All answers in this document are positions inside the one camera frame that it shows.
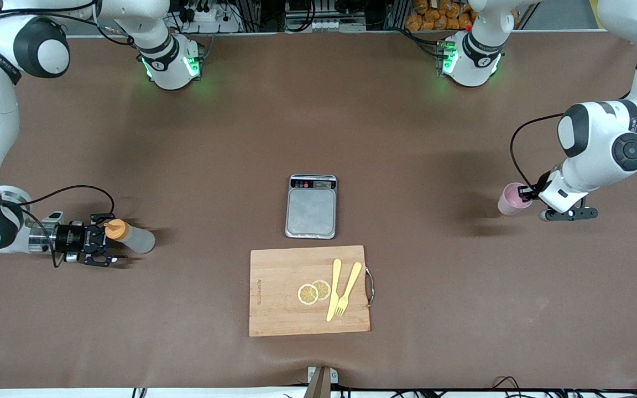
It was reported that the sauce bottle with orange cap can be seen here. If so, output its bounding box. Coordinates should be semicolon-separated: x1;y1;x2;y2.
103;219;156;255

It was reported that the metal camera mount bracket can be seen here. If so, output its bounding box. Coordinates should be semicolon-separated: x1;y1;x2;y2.
306;366;339;398

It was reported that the yellow plastic fork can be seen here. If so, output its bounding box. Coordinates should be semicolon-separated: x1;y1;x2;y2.
334;261;363;317

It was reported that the silver digital kitchen scale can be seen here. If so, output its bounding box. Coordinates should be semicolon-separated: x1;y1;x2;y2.
285;174;338;240

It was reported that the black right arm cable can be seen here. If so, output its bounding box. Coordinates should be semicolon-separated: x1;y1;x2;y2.
17;185;116;222

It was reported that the orange packet pile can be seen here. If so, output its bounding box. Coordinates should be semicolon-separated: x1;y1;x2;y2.
405;0;479;32

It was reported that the yellow plastic knife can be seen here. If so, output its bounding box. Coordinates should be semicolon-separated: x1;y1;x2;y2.
326;259;343;322

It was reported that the white power strip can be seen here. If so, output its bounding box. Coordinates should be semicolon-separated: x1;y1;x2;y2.
177;0;242;35

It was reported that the black cable loop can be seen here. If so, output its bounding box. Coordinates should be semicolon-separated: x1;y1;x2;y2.
490;376;525;394

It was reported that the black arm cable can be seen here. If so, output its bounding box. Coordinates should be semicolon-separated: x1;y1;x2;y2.
510;113;566;191
17;185;116;222

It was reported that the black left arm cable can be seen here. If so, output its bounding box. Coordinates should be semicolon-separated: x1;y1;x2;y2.
510;113;566;191

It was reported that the wooden cutting board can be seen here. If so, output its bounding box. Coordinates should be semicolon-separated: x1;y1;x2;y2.
249;245;375;338

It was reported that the pink plastic cup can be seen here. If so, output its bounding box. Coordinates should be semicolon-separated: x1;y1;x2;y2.
497;182;534;217

